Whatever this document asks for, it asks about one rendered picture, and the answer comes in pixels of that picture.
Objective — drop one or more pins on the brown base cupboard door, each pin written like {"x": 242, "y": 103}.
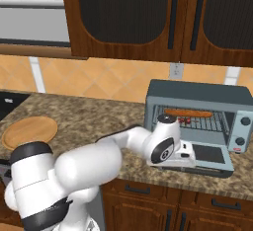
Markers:
{"x": 131, "y": 215}
{"x": 217, "y": 221}

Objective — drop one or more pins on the brown cupboard door dark panel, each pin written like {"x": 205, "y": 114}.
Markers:
{"x": 125, "y": 11}
{"x": 227, "y": 14}

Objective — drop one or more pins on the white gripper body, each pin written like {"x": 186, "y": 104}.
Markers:
{"x": 171, "y": 162}

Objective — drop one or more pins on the dark toaster oven knob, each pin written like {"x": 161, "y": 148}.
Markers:
{"x": 240, "y": 140}
{"x": 245, "y": 121}

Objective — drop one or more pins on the brown drawer front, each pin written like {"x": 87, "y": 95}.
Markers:
{"x": 161, "y": 192}
{"x": 204, "y": 202}

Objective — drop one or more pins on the grey toaster oven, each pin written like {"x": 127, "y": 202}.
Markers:
{"x": 197, "y": 93}

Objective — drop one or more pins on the metal toaster oven rack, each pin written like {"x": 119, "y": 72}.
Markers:
{"x": 204, "y": 123}

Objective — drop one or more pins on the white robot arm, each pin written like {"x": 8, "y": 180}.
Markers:
{"x": 82, "y": 169}

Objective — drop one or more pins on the silver range hood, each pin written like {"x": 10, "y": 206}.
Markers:
{"x": 33, "y": 21}

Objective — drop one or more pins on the white wall socket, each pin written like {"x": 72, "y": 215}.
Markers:
{"x": 176, "y": 71}

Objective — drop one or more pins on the baguette bread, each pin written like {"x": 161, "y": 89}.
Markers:
{"x": 188, "y": 113}

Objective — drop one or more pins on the grey toaster oven door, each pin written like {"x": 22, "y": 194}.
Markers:
{"x": 210, "y": 154}

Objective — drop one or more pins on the red kebab skewer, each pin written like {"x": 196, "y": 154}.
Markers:
{"x": 184, "y": 120}

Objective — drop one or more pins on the round wooden board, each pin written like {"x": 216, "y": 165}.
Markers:
{"x": 29, "y": 131}

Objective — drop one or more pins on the black hob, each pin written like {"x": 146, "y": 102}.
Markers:
{"x": 10, "y": 103}

